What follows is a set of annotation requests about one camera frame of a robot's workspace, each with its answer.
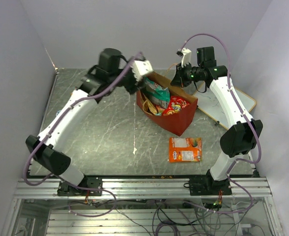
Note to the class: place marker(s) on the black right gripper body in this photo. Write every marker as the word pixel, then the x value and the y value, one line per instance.
pixel 187 74

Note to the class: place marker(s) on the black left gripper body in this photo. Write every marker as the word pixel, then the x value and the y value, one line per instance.
pixel 129 82

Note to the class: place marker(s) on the small red snack packet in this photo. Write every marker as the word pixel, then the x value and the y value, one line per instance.
pixel 175 105

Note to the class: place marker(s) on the orange Kettle chips bag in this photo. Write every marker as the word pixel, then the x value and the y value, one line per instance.
pixel 150 108

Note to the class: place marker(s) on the teal snack packet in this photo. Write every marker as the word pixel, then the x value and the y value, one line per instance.
pixel 157 94

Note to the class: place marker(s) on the red brown paper bag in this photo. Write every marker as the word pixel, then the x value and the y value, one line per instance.
pixel 180 113

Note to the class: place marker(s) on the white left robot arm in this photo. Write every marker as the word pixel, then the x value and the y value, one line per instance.
pixel 112 70

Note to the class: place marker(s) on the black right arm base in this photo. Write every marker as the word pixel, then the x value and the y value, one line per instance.
pixel 204 185

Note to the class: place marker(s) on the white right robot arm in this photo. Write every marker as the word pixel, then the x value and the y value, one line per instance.
pixel 243 130

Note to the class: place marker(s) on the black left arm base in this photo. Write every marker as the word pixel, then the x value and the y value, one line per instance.
pixel 89 186

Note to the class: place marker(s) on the orange snack packet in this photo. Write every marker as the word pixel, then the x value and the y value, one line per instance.
pixel 185 150

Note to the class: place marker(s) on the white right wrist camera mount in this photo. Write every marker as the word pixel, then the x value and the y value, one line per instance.
pixel 185 55

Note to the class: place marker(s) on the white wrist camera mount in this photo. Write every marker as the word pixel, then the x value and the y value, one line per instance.
pixel 141 69
pixel 185 55

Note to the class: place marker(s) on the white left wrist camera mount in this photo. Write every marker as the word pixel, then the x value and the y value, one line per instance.
pixel 141 69

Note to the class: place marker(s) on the aluminium frame rails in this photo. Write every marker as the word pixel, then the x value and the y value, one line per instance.
pixel 146 188

